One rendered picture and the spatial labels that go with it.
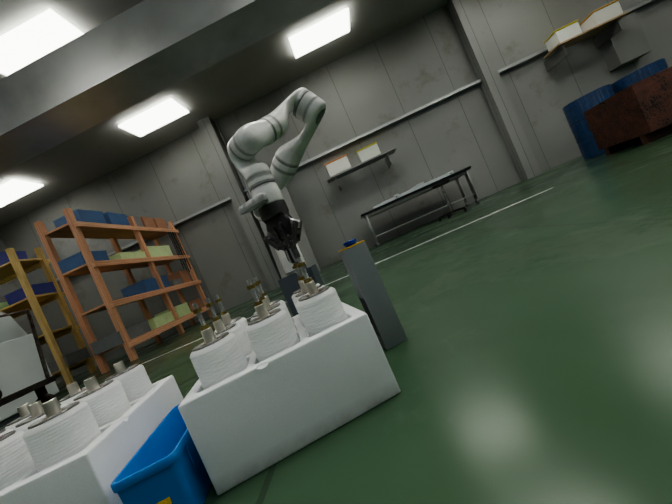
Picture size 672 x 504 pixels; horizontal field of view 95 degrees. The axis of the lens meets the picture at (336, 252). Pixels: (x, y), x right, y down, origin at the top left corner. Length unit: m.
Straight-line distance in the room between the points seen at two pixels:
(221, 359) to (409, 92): 7.69
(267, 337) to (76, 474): 0.37
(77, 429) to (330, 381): 0.47
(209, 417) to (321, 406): 0.21
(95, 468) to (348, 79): 7.89
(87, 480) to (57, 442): 0.09
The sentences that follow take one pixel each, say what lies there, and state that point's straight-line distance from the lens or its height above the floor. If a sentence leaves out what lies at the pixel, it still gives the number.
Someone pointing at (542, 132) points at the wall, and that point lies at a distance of 8.63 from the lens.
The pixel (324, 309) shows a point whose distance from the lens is 0.66.
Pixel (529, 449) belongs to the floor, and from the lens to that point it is 0.52.
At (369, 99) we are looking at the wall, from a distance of 7.92.
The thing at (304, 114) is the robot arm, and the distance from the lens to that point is 1.07.
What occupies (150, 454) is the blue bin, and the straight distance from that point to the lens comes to 0.83.
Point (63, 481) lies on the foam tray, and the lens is 0.78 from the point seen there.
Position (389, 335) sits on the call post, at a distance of 0.92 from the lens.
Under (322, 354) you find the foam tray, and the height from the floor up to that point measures 0.14.
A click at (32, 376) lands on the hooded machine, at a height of 0.37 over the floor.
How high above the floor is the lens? 0.33
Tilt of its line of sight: 1 degrees down
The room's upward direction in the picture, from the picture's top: 24 degrees counter-clockwise
